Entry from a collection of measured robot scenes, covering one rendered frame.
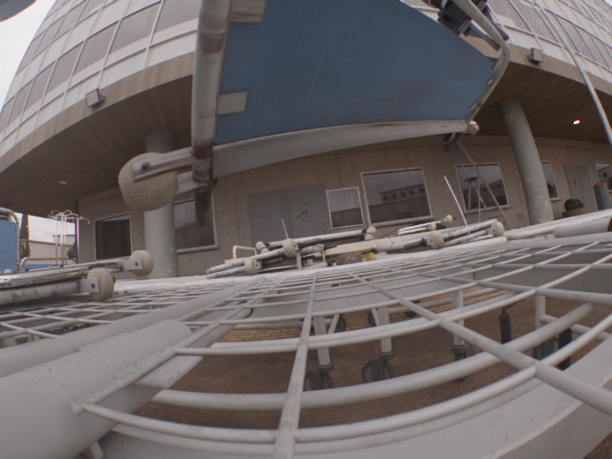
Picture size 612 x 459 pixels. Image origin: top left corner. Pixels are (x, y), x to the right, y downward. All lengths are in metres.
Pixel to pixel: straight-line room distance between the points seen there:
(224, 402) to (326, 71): 0.39
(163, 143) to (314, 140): 5.15
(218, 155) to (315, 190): 6.11
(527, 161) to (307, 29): 6.24
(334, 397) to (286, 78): 0.34
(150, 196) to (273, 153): 0.15
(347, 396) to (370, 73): 0.38
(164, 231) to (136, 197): 4.66
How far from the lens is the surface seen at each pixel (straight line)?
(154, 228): 4.93
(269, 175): 6.62
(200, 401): 0.34
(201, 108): 0.24
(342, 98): 0.35
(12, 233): 1.72
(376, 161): 6.82
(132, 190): 0.26
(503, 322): 0.63
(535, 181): 6.34
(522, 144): 6.49
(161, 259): 4.85
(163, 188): 0.26
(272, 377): 1.29
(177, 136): 5.82
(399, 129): 0.49
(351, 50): 0.32
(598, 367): 0.18
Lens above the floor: 0.54
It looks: 6 degrees up
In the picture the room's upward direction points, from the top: 8 degrees counter-clockwise
